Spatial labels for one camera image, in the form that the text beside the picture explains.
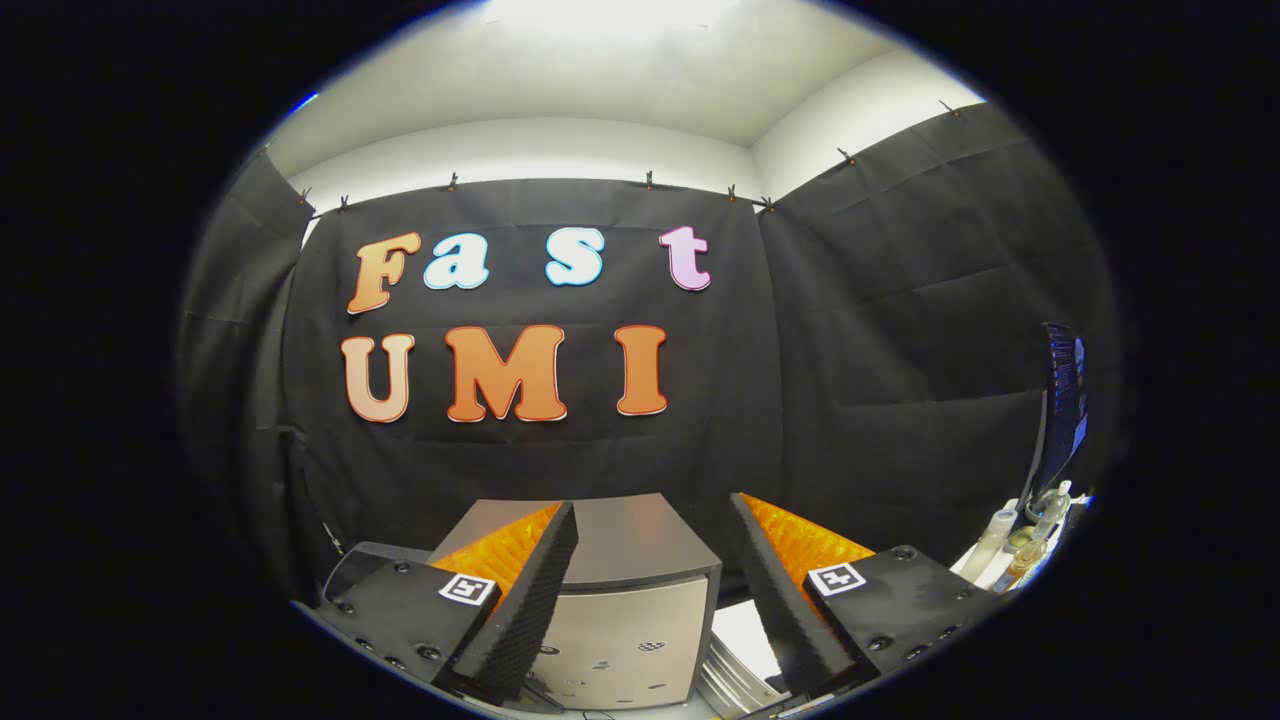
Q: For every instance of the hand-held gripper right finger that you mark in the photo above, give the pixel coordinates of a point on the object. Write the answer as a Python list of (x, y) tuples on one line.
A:
[(775, 600)]

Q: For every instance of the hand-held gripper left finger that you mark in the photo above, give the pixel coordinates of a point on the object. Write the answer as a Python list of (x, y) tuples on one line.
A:
[(535, 600)]

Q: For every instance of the grey washing machine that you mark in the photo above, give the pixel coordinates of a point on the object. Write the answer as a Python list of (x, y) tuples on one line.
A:
[(630, 620)]

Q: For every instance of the white plastic bottle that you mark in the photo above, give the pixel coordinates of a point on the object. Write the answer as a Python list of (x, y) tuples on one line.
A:
[(990, 545)]

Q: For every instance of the black backdrop cloth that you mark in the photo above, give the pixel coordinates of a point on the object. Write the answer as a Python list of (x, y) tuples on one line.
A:
[(850, 380)]

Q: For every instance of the amber glass bottle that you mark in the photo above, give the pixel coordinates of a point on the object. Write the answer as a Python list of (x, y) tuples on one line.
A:
[(1025, 562)]

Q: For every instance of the clear plastic bottle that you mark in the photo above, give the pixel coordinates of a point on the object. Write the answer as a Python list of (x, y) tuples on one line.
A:
[(1052, 505)]

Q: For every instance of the dark computer monitor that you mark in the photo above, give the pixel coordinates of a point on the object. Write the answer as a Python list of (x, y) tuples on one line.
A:
[(1062, 400)]

